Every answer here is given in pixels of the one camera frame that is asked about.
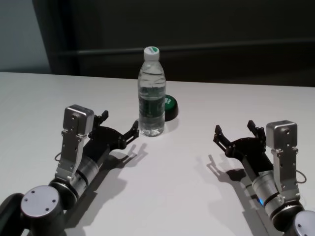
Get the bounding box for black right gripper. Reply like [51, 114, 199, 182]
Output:
[213, 119, 275, 177]

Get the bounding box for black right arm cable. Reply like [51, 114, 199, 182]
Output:
[296, 170, 308, 184]

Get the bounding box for dark vertical frame post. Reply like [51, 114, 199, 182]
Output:
[33, 0, 83, 76]

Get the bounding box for clear water bottle green label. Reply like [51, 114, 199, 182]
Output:
[138, 46, 167, 138]

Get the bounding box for thin grey horizontal rail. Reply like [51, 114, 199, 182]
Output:
[50, 46, 315, 59]

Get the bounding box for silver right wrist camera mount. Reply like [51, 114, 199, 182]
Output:
[265, 119, 302, 200]

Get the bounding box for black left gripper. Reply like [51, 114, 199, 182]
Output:
[83, 110, 140, 166]

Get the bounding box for green YES button black base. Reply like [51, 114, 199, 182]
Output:
[164, 94, 180, 122]

